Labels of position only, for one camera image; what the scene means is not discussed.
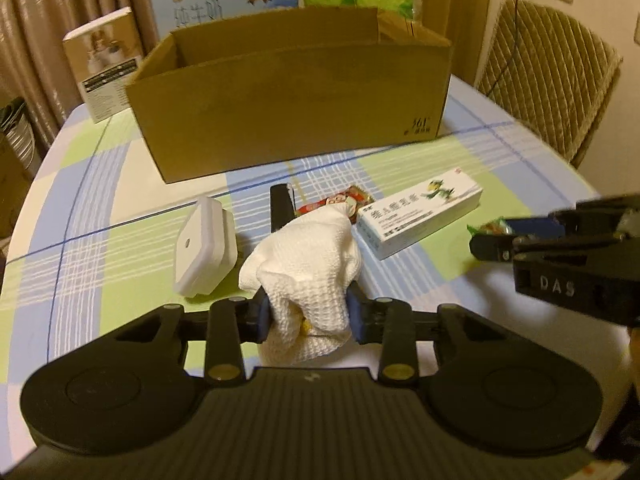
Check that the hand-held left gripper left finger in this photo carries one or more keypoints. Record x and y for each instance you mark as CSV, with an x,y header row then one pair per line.
x,y
263,317

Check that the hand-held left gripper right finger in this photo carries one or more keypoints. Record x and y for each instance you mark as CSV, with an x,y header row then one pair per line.
x,y
352,317

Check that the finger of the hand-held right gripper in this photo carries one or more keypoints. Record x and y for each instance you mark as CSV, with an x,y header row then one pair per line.
x,y
500,249
600,217

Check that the green snack packet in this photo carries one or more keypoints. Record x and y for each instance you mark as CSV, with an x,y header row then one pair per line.
x,y
487,227

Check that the white knitted glove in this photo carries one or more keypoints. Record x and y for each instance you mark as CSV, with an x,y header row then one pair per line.
x,y
300,260

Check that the long white ointment box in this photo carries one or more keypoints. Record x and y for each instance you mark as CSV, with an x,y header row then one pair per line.
x,y
415,220

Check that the white square plastic case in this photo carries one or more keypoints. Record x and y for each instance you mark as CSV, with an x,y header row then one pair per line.
x,y
200,245

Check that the black bar-shaped object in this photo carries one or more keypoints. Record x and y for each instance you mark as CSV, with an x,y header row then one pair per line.
x,y
281,207

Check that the red snack packet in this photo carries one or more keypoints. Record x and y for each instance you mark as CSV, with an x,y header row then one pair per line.
x,y
357,194

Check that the brown cardboard box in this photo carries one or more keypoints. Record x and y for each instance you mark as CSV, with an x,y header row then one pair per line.
x,y
280,120

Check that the chair with quilted cover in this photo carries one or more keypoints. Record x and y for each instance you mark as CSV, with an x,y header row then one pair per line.
x,y
550,75

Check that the yellow wooden panel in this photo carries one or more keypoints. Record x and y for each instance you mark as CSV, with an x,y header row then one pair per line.
x,y
450,0

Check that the white appliance product box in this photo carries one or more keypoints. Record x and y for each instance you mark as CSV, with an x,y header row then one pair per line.
x,y
100,60

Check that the stacked steel basins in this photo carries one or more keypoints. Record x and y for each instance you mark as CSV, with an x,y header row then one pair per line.
x,y
17,135

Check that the brown shiny curtain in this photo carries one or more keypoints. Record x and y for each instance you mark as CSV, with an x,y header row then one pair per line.
x,y
50,0

